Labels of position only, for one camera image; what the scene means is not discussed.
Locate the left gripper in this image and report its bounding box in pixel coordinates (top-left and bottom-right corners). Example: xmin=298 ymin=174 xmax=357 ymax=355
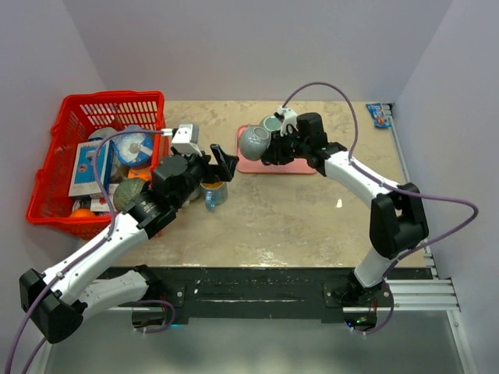
xmin=173 ymin=143 xmax=239 ymax=209

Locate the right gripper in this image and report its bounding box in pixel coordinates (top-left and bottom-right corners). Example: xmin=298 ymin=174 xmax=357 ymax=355
xmin=263 ymin=128 xmax=310 ymax=166

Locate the blue butterfly mug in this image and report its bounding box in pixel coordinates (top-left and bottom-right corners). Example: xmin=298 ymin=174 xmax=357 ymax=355
xmin=200 ymin=182 xmax=228 ymax=212

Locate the grey-blue mug front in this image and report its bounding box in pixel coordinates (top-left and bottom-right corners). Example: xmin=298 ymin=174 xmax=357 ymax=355
xmin=238 ymin=125 xmax=271 ymax=161

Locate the white speckled mug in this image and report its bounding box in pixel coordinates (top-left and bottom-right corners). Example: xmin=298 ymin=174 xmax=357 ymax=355
xmin=182 ymin=187 xmax=201 ymax=207

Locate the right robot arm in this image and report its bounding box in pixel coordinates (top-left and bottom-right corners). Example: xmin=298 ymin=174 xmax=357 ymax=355
xmin=261 ymin=110 xmax=429 ymax=306

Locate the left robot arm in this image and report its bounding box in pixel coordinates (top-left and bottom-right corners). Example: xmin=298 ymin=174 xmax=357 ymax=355
xmin=19 ymin=144 xmax=239 ymax=344

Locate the teal mug back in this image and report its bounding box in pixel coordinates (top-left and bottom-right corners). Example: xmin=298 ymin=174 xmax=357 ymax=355
xmin=260 ymin=115 xmax=281 ymax=132

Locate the pink tray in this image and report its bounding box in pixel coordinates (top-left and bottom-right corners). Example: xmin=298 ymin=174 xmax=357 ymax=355
xmin=236 ymin=125 xmax=316 ymax=175

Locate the blue snack packet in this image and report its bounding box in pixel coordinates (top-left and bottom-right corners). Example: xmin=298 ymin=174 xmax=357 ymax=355
xmin=366 ymin=103 xmax=391 ymax=129

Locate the blue white plastic bag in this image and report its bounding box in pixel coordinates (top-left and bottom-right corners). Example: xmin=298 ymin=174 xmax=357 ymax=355
xmin=113 ymin=125 xmax=154 ymax=167

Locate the green melon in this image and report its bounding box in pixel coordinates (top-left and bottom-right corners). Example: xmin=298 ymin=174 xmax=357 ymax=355
xmin=112 ymin=178 xmax=150 ymax=212

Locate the round tin can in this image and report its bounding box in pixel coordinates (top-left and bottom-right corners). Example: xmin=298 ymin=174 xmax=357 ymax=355
xmin=87 ymin=127 xmax=117 ymax=141

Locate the blue product box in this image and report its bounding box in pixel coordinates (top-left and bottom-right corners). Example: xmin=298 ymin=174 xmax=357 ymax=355
xmin=68 ymin=140 xmax=114 ymax=199

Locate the orange fruit in basket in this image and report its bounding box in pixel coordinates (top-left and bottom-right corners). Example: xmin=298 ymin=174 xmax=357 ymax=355
xmin=69 ymin=208 xmax=95 ymax=219

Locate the red plastic basket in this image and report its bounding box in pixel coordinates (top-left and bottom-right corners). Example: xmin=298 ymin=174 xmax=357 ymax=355
xmin=26 ymin=90 xmax=165 ymax=240

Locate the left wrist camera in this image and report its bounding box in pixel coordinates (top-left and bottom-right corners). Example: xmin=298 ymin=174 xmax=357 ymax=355
xmin=161 ymin=124 xmax=203 ymax=156

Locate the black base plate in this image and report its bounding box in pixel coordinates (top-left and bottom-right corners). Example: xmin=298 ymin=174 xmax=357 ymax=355
xmin=133 ymin=265 xmax=430 ymax=330

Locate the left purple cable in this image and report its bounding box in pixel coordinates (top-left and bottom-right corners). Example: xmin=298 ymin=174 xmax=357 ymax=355
xmin=7 ymin=129 xmax=176 ymax=374

